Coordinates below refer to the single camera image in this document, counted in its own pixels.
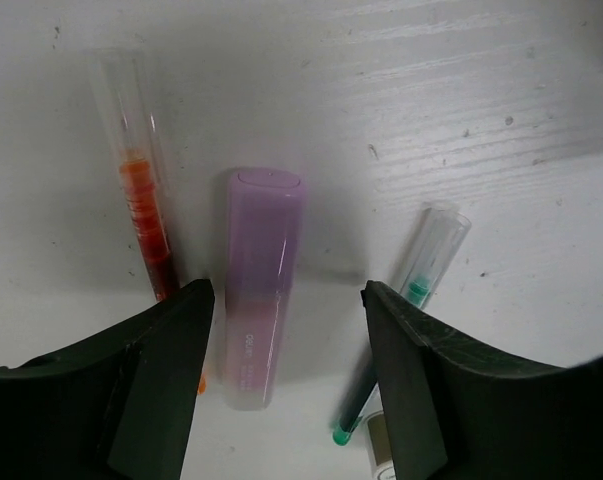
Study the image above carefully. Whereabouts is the orange ink pen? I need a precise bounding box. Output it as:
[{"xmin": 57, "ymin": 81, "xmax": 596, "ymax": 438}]
[{"xmin": 88, "ymin": 47, "xmax": 210, "ymax": 396}]

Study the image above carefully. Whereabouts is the pink mini stapler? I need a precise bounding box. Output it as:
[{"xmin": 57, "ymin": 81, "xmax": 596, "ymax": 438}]
[{"xmin": 365, "ymin": 411, "xmax": 396, "ymax": 480}]

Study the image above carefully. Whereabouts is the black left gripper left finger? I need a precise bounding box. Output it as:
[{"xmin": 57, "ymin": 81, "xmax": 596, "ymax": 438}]
[{"xmin": 0, "ymin": 279, "xmax": 215, "ymax": 479}]

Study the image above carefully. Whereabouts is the green ink pen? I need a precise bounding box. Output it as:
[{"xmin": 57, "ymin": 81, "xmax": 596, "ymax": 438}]
[{"xmin": 332, "ymin": 201, "xmax": 471, "ymax": 446}]

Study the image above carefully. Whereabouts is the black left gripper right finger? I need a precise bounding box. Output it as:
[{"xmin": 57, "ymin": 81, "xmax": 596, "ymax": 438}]
[{"xmin": 362, "ymin": 281, "xmax": 603, "ymax": 479}]

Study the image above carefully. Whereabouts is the purple highlighter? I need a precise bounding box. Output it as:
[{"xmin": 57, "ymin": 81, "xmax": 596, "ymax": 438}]
[{"xmin": 223, "ymin": 168, "xmax": 306, "ymax": 411}]

